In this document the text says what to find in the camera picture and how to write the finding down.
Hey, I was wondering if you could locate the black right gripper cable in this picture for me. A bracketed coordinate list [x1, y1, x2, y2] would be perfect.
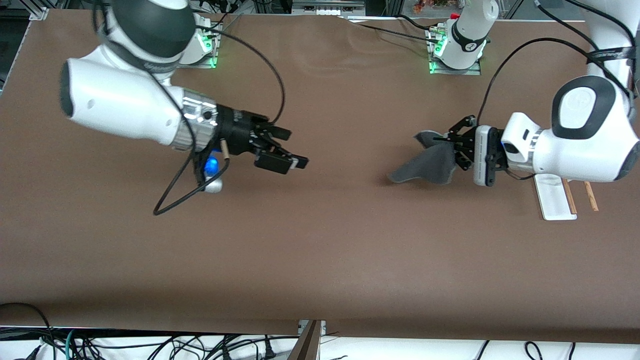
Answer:
[210, 26, 287, 125]

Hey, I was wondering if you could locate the pink and grey towel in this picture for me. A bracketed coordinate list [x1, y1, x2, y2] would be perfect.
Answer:
[387, 130, 458, 186]

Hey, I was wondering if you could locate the black arm base cable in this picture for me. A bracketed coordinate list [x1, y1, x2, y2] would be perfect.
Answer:
[397, 14, 441, 31]
[337, 16, 443, 41]

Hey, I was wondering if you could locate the white rack with wooden bars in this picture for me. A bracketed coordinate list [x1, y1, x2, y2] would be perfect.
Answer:
[532, 172, 600, 222]

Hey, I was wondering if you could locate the grey equipment box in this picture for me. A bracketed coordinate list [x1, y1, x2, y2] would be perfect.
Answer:
[292, 0, 366, 15]

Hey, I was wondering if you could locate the black looped floor cable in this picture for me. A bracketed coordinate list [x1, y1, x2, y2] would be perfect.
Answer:
[0, 302, 57, 360]

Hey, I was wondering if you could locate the silver table edge bracket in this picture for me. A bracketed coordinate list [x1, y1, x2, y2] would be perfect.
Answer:
[298, 320, 327, 337]

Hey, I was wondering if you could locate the black cable with plug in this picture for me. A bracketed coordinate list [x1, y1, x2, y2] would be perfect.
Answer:
[257, 336, 277, 360]

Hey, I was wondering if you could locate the brown wooden beam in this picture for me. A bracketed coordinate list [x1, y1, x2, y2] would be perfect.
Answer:
[287, 320, 323, 360]

